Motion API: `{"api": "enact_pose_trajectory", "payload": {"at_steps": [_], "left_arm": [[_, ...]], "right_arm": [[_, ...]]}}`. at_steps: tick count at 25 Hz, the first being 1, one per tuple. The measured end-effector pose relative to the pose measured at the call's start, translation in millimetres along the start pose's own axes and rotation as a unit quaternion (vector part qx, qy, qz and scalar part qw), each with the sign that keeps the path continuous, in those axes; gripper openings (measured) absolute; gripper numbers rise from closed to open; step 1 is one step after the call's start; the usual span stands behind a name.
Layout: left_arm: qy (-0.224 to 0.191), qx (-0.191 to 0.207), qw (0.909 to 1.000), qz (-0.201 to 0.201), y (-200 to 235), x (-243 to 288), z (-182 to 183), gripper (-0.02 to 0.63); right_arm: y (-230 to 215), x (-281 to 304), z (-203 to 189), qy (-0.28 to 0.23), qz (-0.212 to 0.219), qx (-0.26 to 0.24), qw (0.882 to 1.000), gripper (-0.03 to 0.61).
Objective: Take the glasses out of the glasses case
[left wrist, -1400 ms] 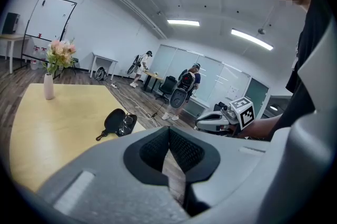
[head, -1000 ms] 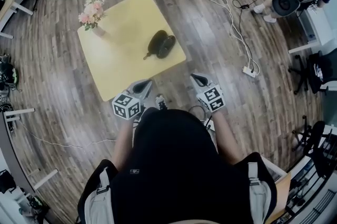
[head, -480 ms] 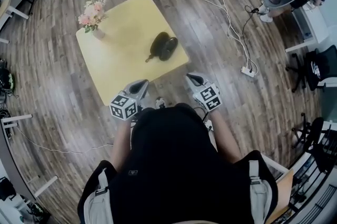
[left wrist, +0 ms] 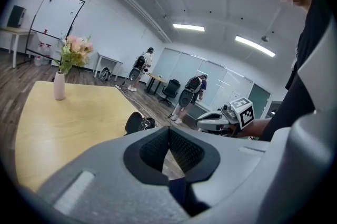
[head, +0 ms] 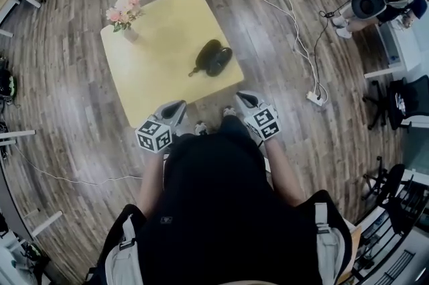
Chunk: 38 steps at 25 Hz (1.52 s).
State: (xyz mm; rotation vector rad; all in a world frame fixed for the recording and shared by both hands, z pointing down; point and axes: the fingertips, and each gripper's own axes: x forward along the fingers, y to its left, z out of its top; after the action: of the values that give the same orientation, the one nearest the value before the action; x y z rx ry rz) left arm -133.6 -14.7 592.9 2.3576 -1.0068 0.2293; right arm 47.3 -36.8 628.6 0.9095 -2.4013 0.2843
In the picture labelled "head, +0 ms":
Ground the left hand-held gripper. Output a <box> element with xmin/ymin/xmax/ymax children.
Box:
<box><xmin>135</xmin><ymin>99</ymin><xmax>188</xmax><ymax>155</ymax></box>

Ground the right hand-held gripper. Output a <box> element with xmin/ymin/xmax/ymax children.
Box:
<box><xmin>235</xmin><ymin>91</ymin><xmax>281</xmax><ymax>148</ymax></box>

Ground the person's left forearm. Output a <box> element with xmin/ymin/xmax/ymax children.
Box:
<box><xmin>137</xmin><ymin>152</ymin><xmax>168</xmax><ymax>214</ymax></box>

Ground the person's right forearm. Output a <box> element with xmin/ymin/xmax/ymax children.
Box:
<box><xmin>265</xmin><ymin>137</ymin><xmax>308</xmax><ymax>208</ymax></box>

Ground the white power strip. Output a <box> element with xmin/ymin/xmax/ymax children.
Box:
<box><xmin>306</xmin><ymin>91</ymin><xmax>324</xmax><ymax>107</ymax></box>

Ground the yellow square table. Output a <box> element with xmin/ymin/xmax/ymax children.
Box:
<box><xmin>100</xmin><ymin>0</ymin><xmax>245</xmax><ymax>129</ymax></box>

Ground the white vase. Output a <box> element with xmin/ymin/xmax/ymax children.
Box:
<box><xmin>123</xmin><ymin>27</ymin><xmax>140</xmax><ymax>43</ymax></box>

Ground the person's black shirt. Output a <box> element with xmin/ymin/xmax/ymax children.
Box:
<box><xmin>93</xmin><ymin>115</ymin><xmax>353</xmax><ymax>285</ymax></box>

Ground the pink flower bouquet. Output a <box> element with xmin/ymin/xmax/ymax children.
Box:
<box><xmin>106</xmin><ymin>0</ymin><xmax>147</xmax><ymax>33</ymax></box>

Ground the black chair with printed cloth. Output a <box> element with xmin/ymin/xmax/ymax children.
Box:
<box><xmin>363</xmin><ymin>74</ymin><xmax>429</xmax><ymax>131</ymax></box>

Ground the white shelf unit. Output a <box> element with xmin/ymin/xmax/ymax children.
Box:
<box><xmin>364</xmin><ymin>17</ymin><xmax>423</xmax><ymax>79</ymax></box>

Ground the black office chair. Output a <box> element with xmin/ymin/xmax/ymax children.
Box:
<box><xmin>361</xmin><ymin>156</ymin><xmax>407</xmax><ymax>234</ymax></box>

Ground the black green backpack rig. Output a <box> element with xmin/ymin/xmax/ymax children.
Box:
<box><xmin>0</xmin><ymin>67</ymin><xmax>17</xmax><ymax>100</ymax></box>

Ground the black metal shelf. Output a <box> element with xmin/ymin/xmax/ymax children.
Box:
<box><xmin>351</xmin><ymin>169</ymin><xmax>429</xmax><ymax>285</ymax></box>

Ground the white floor cable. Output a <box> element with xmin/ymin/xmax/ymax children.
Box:
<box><xmin>9</xmin><ymin>142</ymin><xmax>145</xmax><ymax>186</ymax></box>
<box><xmin>214</xmin><ymin>0</ymin><xmax>328</xmax><ymax>100</ymax></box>

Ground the black floor cable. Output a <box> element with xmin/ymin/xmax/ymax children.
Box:
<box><xmin>313</xmin><ymin>5</ymin><xmax>345</xmax><ymax>102</ymax></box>

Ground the person's gray backpack strap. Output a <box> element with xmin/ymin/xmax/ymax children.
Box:
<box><xmin>105</xmin><ymin>213</ymin><xmax>141</xmax><ymax>285</ymax></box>
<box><xmin>314</xmin><ymin>202</ymin><xmax>347</xmax><ymax>285</ymax></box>

